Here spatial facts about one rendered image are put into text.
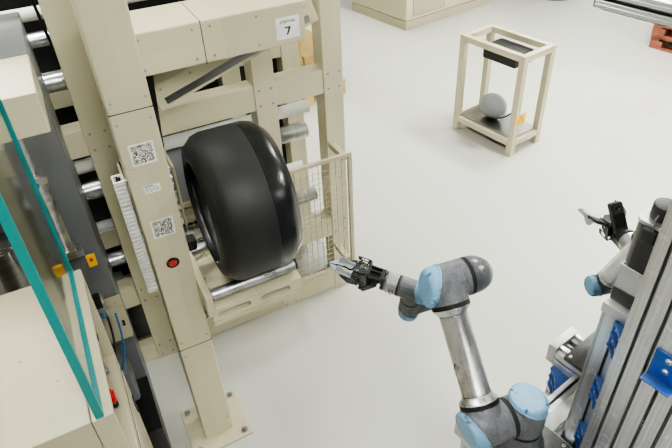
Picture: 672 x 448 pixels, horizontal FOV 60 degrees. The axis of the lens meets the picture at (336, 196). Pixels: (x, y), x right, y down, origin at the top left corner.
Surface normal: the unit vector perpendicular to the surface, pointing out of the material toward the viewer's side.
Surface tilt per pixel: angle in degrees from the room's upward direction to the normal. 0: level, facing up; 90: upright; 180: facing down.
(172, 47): 90
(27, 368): 0
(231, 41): 90
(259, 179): 44
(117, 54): 90
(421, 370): 0
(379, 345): 0
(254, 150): 23
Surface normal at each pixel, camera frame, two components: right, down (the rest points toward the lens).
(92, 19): 0.46, 0.51
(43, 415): -0.04, -0.81
